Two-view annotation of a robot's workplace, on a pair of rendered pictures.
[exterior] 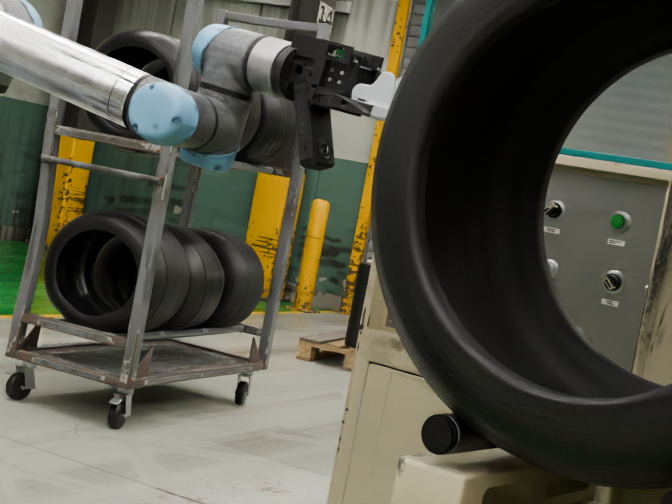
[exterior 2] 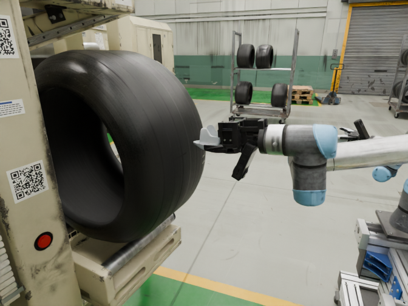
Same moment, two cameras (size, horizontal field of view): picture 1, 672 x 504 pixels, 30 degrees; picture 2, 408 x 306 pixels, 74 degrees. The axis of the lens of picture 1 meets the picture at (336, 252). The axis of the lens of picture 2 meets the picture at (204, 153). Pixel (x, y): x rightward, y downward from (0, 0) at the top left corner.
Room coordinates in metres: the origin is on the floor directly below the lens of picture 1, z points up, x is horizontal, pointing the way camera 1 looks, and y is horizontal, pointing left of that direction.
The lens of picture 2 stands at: (2.26, -0.13, 1.48)
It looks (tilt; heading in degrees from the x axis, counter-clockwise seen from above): 20 degrees down; 173
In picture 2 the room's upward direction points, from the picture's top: straight up
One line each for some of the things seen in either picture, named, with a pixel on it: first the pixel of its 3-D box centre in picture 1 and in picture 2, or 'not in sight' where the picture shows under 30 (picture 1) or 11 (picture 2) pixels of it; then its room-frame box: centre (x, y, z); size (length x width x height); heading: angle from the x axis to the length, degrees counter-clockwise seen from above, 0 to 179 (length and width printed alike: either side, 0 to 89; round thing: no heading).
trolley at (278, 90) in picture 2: not in sight; (262, 78); (-3.73, 1.93, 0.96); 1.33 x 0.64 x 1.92; 62
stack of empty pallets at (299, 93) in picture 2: not in sight; (299, 94); (-6.24, 4.08, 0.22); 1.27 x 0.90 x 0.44; 154
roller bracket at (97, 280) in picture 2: not in sight; (62, 261); (1.57, -0.47, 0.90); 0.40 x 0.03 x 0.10; 54
